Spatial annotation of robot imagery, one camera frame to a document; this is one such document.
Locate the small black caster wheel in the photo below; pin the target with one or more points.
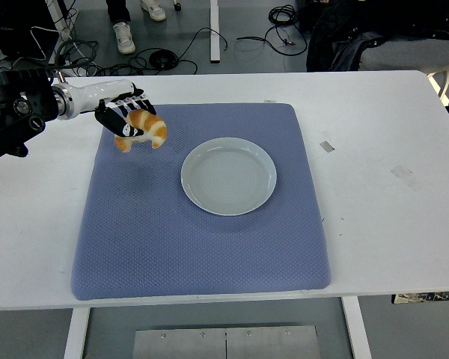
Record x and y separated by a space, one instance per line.
178 6

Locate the white table leg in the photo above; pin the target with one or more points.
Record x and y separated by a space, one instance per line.
76 333
356 329

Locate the person's leg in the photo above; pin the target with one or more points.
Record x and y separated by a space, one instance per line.
118 9

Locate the white stand leg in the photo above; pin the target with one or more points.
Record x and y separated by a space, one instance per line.
61 18

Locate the croissant bread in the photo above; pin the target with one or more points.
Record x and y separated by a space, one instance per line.
153 127

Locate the white floor beam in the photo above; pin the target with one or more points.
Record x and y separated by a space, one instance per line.
214 33

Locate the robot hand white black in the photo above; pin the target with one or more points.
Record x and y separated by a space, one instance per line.
97 93

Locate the black box housing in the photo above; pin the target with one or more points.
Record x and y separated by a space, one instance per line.
11 22

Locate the pale grey round plate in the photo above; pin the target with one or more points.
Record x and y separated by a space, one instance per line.
228 177

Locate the large clear tape patch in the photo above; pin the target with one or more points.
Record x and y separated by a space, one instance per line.
406 177

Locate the grey metal plate with screws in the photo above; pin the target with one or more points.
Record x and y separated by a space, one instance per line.
224 342

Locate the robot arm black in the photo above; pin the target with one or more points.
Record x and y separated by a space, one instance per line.
18 108

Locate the blue quilted mat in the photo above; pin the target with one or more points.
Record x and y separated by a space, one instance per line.
172 243

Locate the dark jacket on chair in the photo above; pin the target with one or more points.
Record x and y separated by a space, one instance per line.
340 52

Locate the printed sticker under table edge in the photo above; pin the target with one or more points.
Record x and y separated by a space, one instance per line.
423 297

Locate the person's white shoe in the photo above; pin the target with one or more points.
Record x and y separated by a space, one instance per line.
124 37
153 9

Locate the round black floor base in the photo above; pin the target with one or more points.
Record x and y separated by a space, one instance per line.
163 60

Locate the small grey tape piece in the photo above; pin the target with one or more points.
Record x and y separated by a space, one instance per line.
326 146

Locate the grey cushioned chair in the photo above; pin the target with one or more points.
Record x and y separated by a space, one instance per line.
408 52

